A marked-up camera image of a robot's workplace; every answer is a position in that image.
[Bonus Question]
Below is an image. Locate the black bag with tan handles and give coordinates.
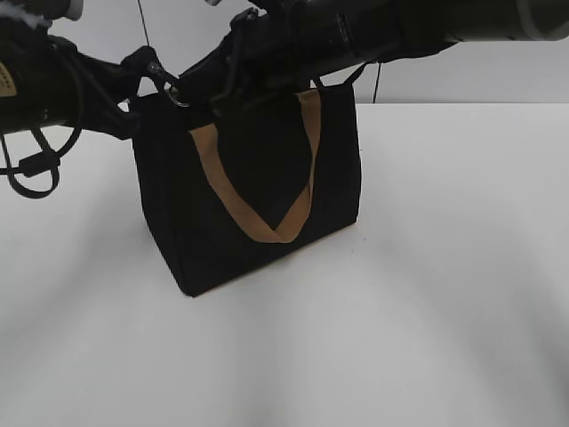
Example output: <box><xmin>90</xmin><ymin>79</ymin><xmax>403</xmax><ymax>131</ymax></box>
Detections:
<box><xmin>131</xmin><ymin>79</ymin><xmax>362</xmax><ymax>297</ymax></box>

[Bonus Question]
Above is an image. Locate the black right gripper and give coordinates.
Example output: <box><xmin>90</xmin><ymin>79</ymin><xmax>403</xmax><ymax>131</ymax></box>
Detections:
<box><xmin>177</xmin><ymin>4</ymin><xmax>310</xmax><ymax>111</ymax></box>

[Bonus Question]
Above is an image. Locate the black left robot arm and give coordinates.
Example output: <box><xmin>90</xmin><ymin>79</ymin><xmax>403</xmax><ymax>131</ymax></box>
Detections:
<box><xmin>1</xmin><ymin>1</ymin><xmax>140</xmax><ymax>140</ymax></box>

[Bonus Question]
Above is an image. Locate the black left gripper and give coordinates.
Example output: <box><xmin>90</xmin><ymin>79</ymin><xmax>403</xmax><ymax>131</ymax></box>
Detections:
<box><xmin>57</xmin><ymin>37</ymin><xmax>141</xmax><ymax>141</ymax></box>

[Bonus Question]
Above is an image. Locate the black cable loop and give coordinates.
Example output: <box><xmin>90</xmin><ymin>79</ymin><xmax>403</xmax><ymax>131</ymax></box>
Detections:
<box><xmin>0</xmin><ymin>39</ymin><xmax>85</xmax><ymax>200</ymax></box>

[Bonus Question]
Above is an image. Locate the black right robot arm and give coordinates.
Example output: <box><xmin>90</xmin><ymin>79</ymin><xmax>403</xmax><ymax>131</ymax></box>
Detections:
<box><xmin>176</xmin><ymin>0</ymin><xmax>568</xmax><ymax>110</ymax></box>

